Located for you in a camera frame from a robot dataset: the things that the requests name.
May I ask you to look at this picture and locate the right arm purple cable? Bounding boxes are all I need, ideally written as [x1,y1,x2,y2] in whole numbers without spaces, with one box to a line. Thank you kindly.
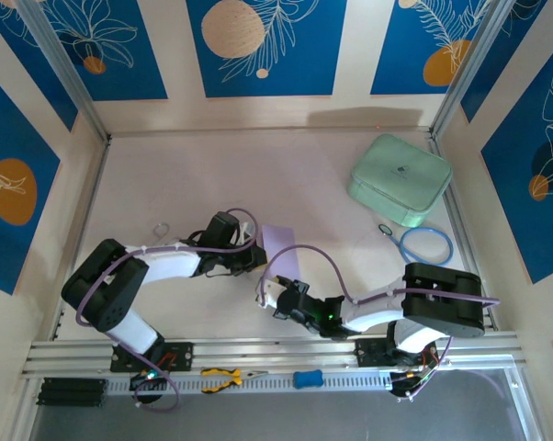
[256,245,502,405]

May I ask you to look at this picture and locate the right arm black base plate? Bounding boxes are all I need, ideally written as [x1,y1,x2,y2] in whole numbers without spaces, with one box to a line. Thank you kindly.
[349,337,439,369]

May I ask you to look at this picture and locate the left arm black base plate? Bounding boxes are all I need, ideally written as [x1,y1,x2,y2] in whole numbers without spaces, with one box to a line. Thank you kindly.
[109,340,196,373]

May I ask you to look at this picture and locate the aluminium mounting rail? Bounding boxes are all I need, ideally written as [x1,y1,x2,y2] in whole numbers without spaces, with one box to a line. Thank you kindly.
[21,329,528,381]

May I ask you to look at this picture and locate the aluminium side rail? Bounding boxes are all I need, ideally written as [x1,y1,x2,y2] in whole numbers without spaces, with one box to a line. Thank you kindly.
[427,130,496,331]
[51,135,112,341]

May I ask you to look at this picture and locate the black ribbed box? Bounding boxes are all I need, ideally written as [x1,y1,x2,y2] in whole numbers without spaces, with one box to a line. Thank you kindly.
[36,377,108,408]

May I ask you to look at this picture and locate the yellow black handled pliers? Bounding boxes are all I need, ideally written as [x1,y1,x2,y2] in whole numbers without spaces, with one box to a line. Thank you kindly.
[200,367,269,394]

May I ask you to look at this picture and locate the blue bone-shaped foam block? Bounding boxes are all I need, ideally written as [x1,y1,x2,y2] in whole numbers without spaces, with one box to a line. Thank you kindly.
[292,369,324,390]

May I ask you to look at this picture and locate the blue tube stethoscope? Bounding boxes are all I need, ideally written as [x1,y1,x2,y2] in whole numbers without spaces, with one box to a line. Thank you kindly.
[378,223,455,266]

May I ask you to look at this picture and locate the aluminium frame post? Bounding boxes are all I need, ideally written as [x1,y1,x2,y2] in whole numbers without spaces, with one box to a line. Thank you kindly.
[428,0,520,139]
[17,0,113,141]

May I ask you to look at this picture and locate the grey slotted cable duct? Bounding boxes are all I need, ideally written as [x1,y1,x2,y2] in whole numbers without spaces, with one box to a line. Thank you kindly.
[105,369,397,397]

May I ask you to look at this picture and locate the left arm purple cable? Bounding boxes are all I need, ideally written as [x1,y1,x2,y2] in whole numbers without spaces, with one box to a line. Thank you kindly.
[76,209,259,413]

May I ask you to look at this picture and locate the blue floral wall poster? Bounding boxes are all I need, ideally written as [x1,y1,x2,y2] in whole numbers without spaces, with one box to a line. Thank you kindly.
[459,0,549,123]
[186,0,349,98]
[370,0,493,96]
[480,27,553,285]
[0,66,62,296]
[0,7,80,133]
[37,0,170,103]

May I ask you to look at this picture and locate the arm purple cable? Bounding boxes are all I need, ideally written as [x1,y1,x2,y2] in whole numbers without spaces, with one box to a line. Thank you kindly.
[76,209,259,413]
[256,245,502,405]

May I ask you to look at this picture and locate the control board with wires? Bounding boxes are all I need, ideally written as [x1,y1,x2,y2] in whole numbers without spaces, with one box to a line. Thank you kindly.
[129,367,168,391]
[389,367,439,400]

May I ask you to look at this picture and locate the mint green zip case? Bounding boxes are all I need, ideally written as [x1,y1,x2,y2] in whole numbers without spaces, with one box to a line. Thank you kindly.
[347,133,453,229]

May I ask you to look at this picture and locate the lilac paper sheet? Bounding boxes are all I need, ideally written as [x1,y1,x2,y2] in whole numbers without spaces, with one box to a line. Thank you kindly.
[261,223,304,281]

